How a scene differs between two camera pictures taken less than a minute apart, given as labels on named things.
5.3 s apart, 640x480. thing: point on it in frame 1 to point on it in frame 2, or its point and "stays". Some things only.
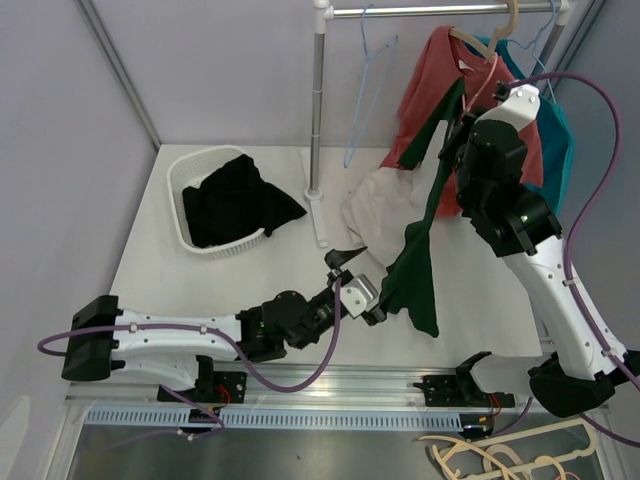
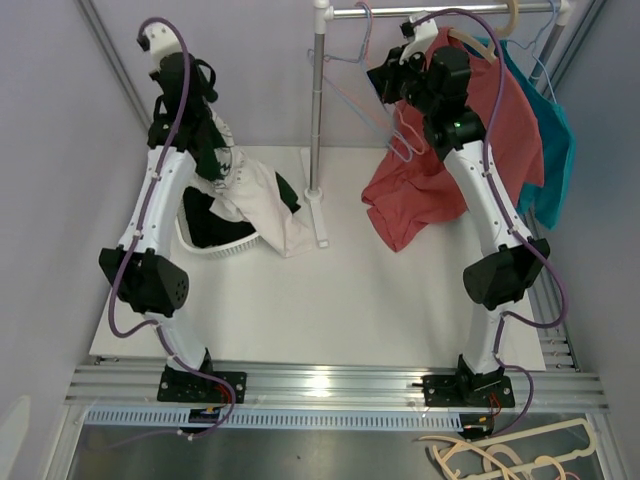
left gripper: (336, 259) to (206, 93)
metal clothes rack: (559, 12) stays
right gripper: (448, 152) to (386, 77)
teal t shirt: (558, 147) stays
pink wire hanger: (478, 92) to (397, 107)
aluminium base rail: (216, 385) stays
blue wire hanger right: (535, 52) stays
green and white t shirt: (389, 213) to (240, 182)
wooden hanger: (489, 51) stays
